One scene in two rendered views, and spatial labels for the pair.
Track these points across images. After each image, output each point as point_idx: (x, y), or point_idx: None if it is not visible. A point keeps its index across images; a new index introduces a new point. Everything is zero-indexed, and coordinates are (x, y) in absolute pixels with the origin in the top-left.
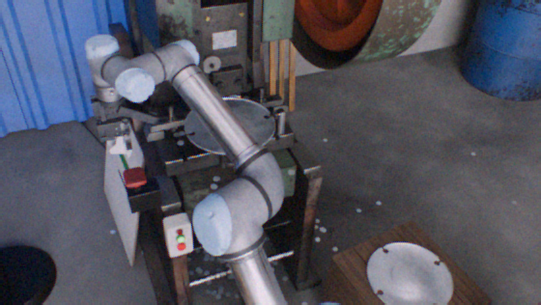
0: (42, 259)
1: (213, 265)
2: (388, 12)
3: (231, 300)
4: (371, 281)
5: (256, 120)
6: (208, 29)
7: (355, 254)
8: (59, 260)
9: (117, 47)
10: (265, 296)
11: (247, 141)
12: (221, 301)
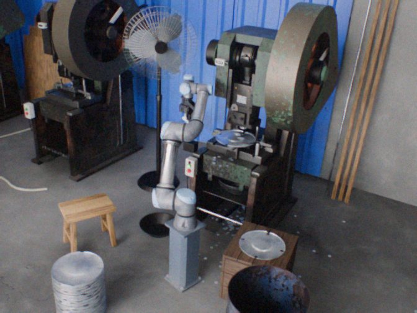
0: (175, 181)
1: (223, 222)
2: (268, 94)
3: (213, 233)
4: (245, 235)
5: (246, 141)
6: (236, 92)
7: (254, 226)
8: (180, 186)
9: (191, 79)
10: (165, 160)
11: (197, 115)
12: (210, 231)
